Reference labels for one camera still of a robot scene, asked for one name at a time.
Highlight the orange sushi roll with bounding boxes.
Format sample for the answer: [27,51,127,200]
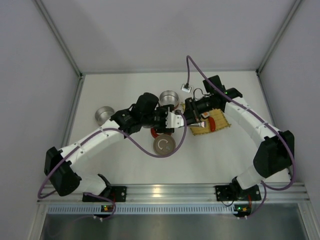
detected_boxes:
[201,112,210,119]

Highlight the red sausage toy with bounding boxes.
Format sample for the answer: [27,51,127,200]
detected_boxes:
[208,117,216,132]

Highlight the red steel lunch box bowl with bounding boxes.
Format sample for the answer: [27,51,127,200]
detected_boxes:
[159,90,179,110]

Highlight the taupe round lid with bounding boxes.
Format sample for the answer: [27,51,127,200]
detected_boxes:
[152,134,176,156]

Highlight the steel tongs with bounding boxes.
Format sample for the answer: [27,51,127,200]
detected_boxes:
[180,121,207,128]

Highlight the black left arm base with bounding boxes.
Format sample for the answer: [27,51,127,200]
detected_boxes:
[82,185,127,203]

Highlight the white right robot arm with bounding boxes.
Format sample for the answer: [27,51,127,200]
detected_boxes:
[183,75,295,199]

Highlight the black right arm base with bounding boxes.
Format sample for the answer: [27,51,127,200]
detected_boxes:
[214,184,262,202]

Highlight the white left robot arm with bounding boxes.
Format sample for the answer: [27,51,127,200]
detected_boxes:
[44,92,181,197]

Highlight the red round lid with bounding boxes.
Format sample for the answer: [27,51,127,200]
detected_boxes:
[150,128,172,139]

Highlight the bamboo sushi mat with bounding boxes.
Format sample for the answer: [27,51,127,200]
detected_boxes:
[189,109,231,136]

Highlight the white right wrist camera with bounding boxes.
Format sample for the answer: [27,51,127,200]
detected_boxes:
[180,83,193,93]

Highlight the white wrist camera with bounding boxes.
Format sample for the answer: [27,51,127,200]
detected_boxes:
[180,83,193,93]
[165,112,185,129]

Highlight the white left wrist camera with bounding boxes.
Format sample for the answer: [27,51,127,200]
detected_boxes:
[165,112,185,129]

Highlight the slotted cable duct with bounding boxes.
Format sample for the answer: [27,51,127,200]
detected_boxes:
[47,204,248,215]

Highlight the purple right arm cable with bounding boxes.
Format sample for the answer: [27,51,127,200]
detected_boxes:
[186,55,297,192]

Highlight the aluminium front rail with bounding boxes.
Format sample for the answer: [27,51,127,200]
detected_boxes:
[37,183,310,204]

